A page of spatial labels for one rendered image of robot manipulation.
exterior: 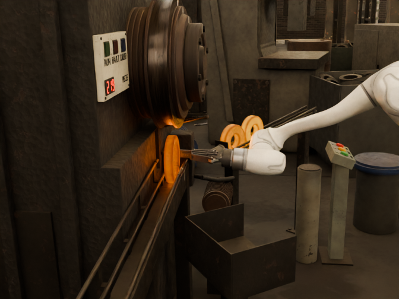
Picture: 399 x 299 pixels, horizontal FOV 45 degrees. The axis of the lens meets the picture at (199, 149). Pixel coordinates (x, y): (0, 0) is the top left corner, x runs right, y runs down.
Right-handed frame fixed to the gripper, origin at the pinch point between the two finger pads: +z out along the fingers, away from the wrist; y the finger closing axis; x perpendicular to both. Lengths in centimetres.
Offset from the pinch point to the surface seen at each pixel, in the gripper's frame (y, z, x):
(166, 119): -23.6, 2.6, 19.1
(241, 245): -51, -28, -12
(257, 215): 110, -37, -71
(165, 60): -33, 2, 40
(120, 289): -79, 2, -14
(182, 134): 10.2, 1.7, 5.2
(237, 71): 261, -8, 2
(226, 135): 29.4, -15.8, 1.5
